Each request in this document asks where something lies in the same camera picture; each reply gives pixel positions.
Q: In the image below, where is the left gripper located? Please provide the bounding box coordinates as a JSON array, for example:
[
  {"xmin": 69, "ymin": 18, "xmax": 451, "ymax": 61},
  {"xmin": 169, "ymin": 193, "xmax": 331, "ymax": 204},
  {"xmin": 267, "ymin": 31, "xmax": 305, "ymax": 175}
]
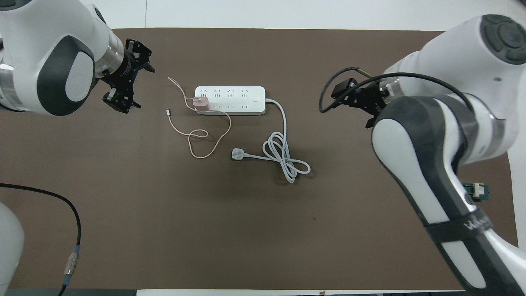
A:
[{"xmin": 102, "ymin": 38, "xmax": 156, "ymax": 115}]

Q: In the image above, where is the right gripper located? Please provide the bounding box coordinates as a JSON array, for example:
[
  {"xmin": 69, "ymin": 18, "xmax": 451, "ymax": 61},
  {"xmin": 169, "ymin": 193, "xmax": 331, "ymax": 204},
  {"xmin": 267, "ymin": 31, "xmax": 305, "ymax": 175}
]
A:
[{"xmin": 330, "ymin": 77, "xmax": 389, "ymax": 129}]

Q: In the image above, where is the white power strip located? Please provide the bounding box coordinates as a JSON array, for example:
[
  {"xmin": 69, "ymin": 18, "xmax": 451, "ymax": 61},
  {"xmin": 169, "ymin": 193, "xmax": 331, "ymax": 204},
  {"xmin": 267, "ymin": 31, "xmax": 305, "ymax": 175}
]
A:
[{"xmin": 194, "ymin": 86, "xmax": 266, "ymax": 116}]

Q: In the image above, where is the green circuit board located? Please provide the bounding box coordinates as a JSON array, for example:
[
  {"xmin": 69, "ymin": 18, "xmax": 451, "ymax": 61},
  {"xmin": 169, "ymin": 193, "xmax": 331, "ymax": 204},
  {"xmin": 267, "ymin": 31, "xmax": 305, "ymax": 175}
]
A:
[{"xmin": 462, "ymin": 182, "xmax": 491, "ymax": 202}]

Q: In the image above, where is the black cable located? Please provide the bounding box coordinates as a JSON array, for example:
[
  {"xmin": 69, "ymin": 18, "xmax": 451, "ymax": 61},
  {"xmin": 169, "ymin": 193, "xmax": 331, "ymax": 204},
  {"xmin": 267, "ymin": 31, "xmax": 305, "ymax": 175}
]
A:
[
  {"xmin": 319, "ymin": 67, "xmax": 475, "ymax": 114},
  {"xmin": 0, "ymin": 183, "xmax": 82, "ymax": 296}
]

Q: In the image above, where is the white power cord with plug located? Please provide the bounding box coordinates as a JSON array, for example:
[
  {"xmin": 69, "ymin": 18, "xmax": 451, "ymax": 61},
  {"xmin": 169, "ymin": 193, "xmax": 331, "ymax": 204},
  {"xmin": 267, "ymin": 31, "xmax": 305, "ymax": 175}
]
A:
[{"xmin": 231, "ymin": 98, "xmax": 311, "ymax": 184}]

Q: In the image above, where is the pink charging cable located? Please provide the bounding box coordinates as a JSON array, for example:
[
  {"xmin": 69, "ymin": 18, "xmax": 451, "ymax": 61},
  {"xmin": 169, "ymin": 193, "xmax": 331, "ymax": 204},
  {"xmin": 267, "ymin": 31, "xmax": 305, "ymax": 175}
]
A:
[{"xmin": 166, "ymin": 77, "xmax": 232, "ymax": 160}]

